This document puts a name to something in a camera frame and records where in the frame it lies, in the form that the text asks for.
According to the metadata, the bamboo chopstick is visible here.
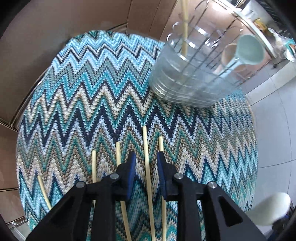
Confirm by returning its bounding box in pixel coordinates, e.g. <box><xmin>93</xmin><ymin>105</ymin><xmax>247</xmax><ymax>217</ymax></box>
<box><xmin>181</xmin><ymin>0</ymin><xmax>189</xmax><ymax>57</ymax></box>
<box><xmin>115</xmin><ymin>141</ymin><xmax>132</xmax><ymax>241</ymax></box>
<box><xmin>142</xmin><ymin>126</ymin><xmax>156</xmax><ymax>241</ymax></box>
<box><xmin>158</xmin><ymin>136</ymin><xmax>168</xmax><ymax>241</ymax></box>
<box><xmin>38</xmin><ymin>175</ymin><xmax>52</xmax><ymax>210</ymax></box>
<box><xmin>91</xmin><ymin>150</ymin><xmax>97</xmax><ymax>208</ymax></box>

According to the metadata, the white ceramic spoon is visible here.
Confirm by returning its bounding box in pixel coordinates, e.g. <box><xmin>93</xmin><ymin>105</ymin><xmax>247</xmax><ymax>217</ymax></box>
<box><xmin>214</xmin><ymin>34</ymin><xmax>264</xmax><ymax>78</ymax></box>
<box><xmin>246</xmin><ymin>192</ymin><xmax>291</xmax><ymax>226</ymax></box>

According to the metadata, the zigzag patterned table cloth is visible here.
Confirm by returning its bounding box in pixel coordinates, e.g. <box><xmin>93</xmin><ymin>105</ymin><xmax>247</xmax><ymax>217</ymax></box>
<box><xmin>16</xmin><ymin>31</ymin><xmax>258</xmax><ymax>240</ymax></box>

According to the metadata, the clear utensil holder with rack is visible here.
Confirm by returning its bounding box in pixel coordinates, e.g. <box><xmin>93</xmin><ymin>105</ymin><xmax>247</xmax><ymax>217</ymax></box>
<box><xmin>149</xmin><ymin>1</ymin><xmax>246</xmax><ymax>108</ymax></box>

